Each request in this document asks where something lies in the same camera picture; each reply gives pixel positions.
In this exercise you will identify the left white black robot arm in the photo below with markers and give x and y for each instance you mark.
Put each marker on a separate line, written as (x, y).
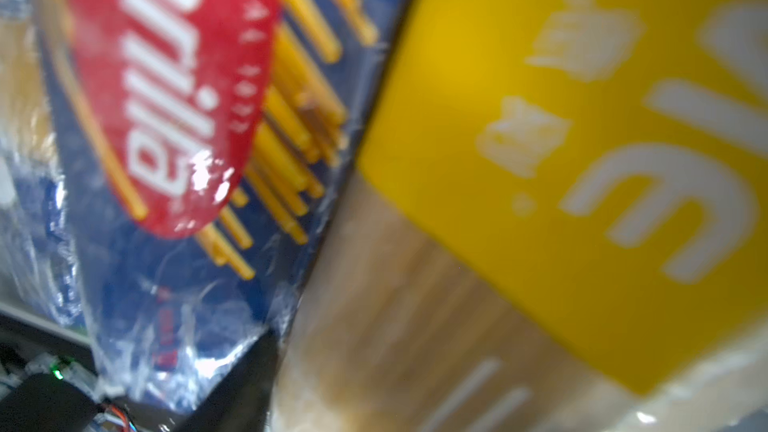
(48, 381)

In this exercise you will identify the blue Barilla spaghetti pack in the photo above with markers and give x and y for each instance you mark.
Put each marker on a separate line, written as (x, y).
(168, 168)

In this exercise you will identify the yellow Pastatime spaghetti bag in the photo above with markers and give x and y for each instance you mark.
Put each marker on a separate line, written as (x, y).
(557, 221)

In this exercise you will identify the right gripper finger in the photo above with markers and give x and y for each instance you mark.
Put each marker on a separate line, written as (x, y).
(241, 400)

